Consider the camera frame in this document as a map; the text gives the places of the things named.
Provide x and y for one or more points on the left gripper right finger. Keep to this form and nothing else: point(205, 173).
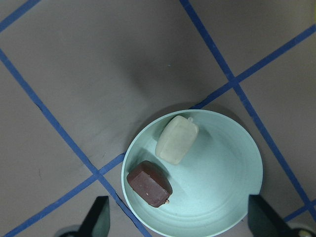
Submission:
point(263, 221)

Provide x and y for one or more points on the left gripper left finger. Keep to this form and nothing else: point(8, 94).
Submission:
point(97, 221)

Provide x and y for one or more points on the brown steamed bun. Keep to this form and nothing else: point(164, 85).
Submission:
point(150, 183)

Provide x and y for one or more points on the white steamed bun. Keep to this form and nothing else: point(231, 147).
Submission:
point(176, 139)

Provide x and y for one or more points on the light green plate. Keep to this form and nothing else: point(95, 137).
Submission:
point(211, 184)

